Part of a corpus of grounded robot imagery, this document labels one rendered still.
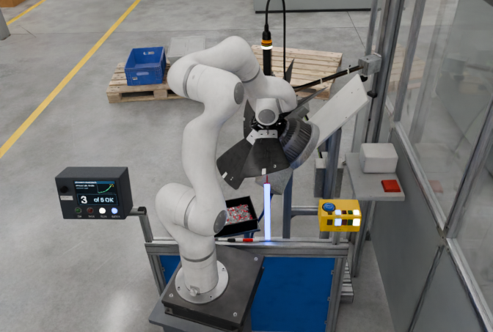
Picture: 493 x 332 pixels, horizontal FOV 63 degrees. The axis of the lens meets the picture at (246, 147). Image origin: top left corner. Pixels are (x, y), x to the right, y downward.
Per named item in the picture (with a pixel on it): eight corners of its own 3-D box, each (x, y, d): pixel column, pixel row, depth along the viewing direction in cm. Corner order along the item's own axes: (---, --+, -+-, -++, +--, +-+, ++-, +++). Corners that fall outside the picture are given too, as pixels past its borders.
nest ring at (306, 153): (282, 148, 221) (276, 144, 220) (317, 115, 208) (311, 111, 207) (283, 180, 199) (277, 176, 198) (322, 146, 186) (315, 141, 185)
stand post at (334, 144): (323, 266, 271) (339, 119, 203) (324, 277, 263) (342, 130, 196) (316, 265, 271) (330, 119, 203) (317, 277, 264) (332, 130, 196)
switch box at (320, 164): (340, 198, 234) (343, 168, 221) (313, 197, 235) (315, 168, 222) (337, 187, 241) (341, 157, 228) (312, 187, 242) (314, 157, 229)
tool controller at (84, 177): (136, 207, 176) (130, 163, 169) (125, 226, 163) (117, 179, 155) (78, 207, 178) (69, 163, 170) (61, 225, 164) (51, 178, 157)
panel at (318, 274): (326, 332, 221) (337, 253, 182) (326, 335, 220) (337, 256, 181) (177, 328, 226) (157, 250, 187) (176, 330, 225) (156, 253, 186)
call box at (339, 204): (354, 216, 174) (358, 198, 168) (359, 234, 166) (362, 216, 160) (317, 216, 175) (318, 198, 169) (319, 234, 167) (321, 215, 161)
